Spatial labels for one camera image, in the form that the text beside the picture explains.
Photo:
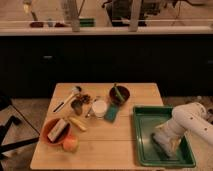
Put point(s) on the yellow banana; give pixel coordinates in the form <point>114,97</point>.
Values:
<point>78,123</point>

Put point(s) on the brown pinecone cluster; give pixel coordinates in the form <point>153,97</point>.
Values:
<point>84,98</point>

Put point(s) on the white and brown box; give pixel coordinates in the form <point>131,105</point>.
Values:
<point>59,131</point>

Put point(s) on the white cup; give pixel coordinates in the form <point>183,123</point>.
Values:
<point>99,108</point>

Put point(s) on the orange bowl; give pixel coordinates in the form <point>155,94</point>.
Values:
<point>46,129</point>

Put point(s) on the teal sponge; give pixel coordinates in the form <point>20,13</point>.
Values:
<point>111,113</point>

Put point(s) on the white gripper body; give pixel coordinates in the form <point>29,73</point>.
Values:
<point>166,132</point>

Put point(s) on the orange apple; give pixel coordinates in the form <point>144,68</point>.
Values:
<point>70,144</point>

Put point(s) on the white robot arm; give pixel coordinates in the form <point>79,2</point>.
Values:
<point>192,116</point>

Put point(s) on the black chair frame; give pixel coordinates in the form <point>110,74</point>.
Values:
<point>18,134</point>

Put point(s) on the green vegetable in bowl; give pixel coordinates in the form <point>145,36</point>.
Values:
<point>118,93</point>

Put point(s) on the metal spoon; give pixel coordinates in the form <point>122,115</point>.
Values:
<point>90,109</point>

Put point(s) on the dark red bowl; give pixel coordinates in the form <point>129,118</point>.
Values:
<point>124,92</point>

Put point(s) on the green plastic tray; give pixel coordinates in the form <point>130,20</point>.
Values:
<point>145,119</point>

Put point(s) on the dark cabinet counter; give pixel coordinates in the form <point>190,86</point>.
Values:
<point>34,61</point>

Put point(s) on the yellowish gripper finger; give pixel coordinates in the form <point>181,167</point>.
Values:
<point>172,147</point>

